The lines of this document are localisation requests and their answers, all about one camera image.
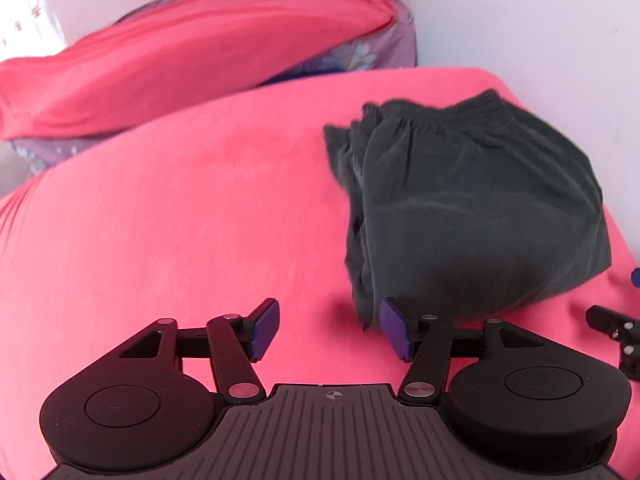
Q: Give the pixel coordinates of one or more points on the dark grey pants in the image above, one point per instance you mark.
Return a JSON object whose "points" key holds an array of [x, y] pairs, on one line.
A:
{"points": [[475, 200]]}

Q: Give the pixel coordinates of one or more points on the red pillow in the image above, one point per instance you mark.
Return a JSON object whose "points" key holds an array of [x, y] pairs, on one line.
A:
{"points": [[175, 60]]}

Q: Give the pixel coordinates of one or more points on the red bed blanket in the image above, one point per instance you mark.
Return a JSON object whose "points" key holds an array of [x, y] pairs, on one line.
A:
{"points": [[175, 210]]}

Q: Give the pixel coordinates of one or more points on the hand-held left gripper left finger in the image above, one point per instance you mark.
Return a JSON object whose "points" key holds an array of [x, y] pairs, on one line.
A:
{"points": [[265, 330]]}

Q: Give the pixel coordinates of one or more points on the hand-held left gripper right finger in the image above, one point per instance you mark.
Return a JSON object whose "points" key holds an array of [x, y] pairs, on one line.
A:
{"points": [[395, 330]]}

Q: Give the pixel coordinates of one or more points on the white floral curtain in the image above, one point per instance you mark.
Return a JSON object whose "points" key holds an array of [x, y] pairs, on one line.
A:
{"points": [[25, 15]]}

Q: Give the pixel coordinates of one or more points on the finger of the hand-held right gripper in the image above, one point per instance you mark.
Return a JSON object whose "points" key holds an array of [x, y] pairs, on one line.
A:
{"points": [[636, 276], [620, 332]]}

